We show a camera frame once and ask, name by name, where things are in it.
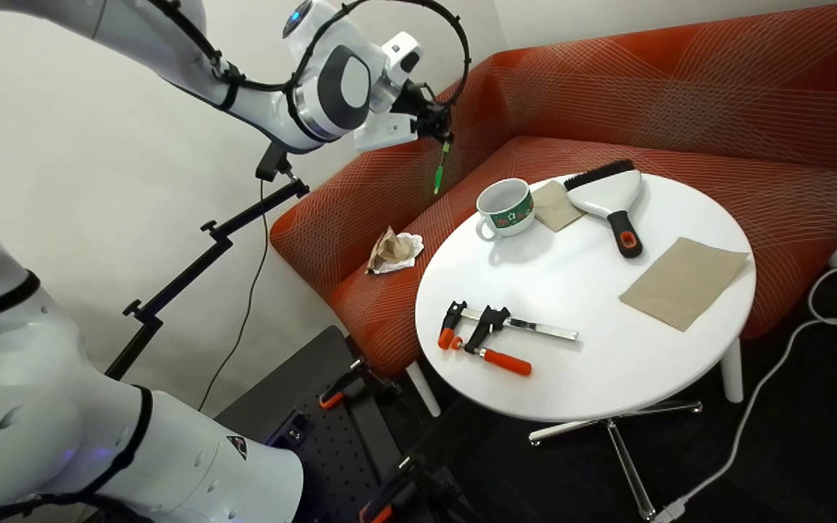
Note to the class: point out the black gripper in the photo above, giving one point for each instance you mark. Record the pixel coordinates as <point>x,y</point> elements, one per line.
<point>423,106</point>

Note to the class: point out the green pen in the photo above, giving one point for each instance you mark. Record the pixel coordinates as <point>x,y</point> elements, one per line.
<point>441,170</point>

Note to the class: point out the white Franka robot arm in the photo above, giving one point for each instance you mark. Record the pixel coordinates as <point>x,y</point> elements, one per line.
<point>41,408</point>

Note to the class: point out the black jointed stand arm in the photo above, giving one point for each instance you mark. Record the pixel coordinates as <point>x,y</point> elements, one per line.
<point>181,280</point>

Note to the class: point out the white cup with green print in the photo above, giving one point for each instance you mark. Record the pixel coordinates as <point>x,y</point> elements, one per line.
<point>508,206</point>

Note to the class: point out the crumpled paper wrapper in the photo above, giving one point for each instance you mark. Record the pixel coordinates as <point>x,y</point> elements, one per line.
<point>394,251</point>

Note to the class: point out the small tan square pad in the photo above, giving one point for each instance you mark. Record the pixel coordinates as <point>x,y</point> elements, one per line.
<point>556,205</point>

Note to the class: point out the round white table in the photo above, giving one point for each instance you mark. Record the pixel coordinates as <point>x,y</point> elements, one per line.
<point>595,357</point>

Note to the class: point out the large tan cardboard sheet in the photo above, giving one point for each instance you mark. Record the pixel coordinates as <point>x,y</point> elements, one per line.
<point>684,280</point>

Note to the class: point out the red-orange sofa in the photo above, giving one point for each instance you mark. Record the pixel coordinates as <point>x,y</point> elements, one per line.
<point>727,88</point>

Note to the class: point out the metal stand legs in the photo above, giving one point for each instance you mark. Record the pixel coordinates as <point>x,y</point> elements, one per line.
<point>624,446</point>

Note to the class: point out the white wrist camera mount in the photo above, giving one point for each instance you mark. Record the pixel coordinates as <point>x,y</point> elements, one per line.
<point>384,132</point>

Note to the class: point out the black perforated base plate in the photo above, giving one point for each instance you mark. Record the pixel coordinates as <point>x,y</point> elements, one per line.
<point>341,455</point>

